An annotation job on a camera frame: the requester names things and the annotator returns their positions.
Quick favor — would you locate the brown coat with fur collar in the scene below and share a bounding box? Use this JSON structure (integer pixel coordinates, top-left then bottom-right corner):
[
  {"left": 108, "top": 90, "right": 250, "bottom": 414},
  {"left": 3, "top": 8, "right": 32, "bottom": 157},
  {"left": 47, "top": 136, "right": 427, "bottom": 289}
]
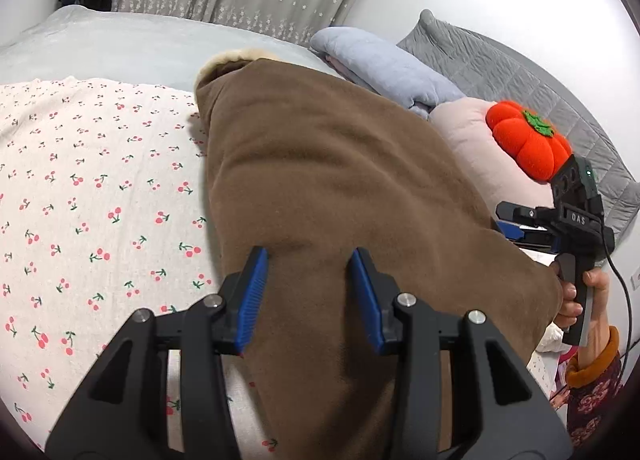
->
[{"left": 194, "top": 50, "right": 561, "bottom": 459}]

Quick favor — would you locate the right forearm patterned sleeve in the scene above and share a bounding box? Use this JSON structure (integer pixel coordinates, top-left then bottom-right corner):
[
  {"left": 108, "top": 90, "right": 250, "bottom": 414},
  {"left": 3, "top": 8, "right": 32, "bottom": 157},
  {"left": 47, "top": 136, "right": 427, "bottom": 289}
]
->
[{"left": 565, "top": 327, "right": 622, "bottom": 450}]

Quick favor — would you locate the person's right hand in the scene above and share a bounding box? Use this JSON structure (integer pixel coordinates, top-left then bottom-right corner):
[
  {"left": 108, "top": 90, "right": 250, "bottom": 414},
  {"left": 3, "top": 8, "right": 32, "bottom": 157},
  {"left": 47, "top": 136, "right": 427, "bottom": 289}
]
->
[{"left": 553, "top": 268, "right": 610, "bottom": 369}]

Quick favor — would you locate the orange pumpkin plush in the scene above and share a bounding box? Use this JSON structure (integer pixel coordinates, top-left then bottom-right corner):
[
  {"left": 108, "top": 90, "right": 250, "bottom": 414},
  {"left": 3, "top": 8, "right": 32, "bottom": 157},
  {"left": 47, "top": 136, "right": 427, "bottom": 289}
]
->
[{"left": 486, "top": 101, "right": 573, "bottom": 183}]

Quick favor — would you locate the pink long pillow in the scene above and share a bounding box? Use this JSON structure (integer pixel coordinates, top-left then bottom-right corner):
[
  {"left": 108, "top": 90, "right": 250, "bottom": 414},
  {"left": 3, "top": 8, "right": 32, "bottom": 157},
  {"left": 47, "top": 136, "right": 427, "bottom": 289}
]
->
[{"left": 428, "top": 97, "right": 553, "bottom": 215}]

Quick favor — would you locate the white quilted garment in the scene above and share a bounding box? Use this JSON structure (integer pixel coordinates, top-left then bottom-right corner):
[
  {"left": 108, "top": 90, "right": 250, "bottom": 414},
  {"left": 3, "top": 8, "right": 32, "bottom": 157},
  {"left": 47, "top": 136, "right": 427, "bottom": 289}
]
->
[{"left": 536, "top": 322, "right": 570, "bottom": 354}]

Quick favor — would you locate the grey quilted pillow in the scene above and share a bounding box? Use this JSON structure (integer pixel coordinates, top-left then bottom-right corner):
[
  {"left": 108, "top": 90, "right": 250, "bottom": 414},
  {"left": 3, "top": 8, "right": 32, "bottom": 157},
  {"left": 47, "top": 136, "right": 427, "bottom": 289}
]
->
[{"left": 398, "top": 9, "right": 639, "bottom": 239}]

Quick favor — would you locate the cherry print white sheet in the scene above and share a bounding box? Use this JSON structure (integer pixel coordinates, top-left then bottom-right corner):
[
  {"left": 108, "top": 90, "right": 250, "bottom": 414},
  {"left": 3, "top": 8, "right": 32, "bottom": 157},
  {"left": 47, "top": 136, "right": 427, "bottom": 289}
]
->
[{"left": 0, "top": 76, "right": 281, "bottom": 456}]

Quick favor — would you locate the folded light blue blanket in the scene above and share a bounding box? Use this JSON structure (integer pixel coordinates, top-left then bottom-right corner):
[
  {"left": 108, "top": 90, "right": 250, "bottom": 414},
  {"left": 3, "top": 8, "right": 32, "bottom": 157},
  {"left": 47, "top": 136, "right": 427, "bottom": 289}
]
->
[{"left": 310, "top": 26, "right": 464, "bottom": 119}]

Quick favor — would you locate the light grey bed cover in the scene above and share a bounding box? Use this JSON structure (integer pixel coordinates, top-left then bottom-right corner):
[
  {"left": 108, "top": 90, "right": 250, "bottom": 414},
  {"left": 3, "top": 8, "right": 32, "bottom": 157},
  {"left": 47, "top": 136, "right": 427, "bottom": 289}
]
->
[{"left": 1, "top": 6, "right": 336, "bottom": 91}]

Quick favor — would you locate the black cable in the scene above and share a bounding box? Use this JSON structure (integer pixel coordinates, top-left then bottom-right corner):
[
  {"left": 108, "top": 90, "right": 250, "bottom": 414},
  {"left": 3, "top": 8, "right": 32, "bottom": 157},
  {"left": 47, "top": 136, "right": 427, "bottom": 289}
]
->
[{"left": 549, "top": 239, "right": 633, "bottom": 410}]

